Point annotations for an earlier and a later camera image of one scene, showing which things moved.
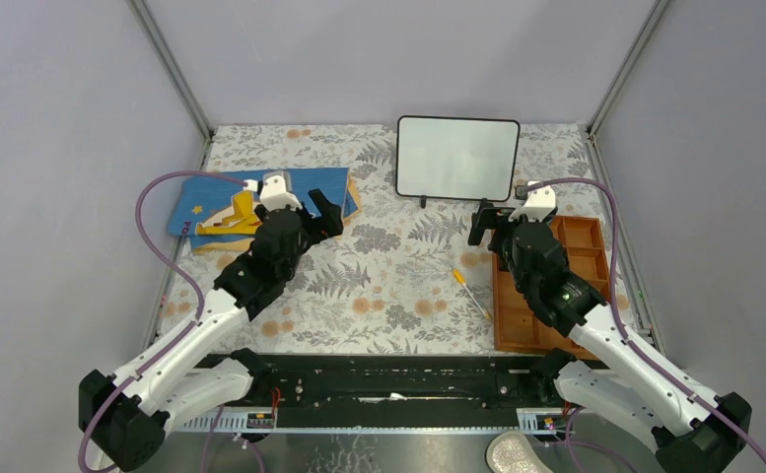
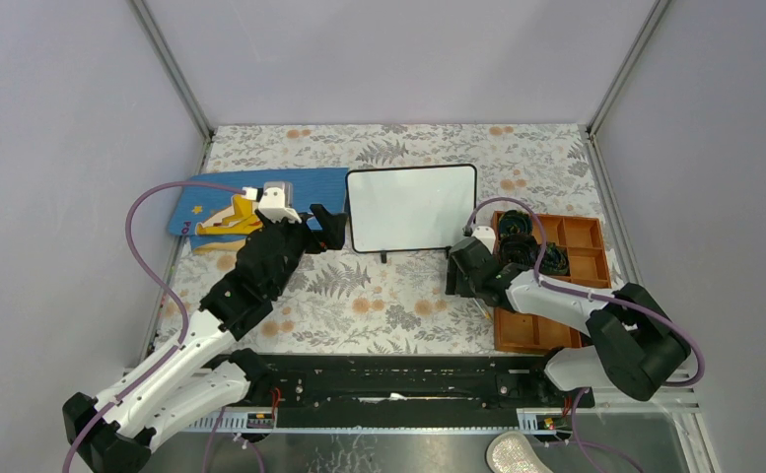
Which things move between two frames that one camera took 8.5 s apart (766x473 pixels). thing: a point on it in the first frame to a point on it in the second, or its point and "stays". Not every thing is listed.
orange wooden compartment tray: [517, 325] stays
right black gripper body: [502, 240] to [476, 284]
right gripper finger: [488, 212] to [453, 277]
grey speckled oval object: [511, 451] stays
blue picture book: [214, 215] stays
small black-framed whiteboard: [456, 158] to [410, 207]
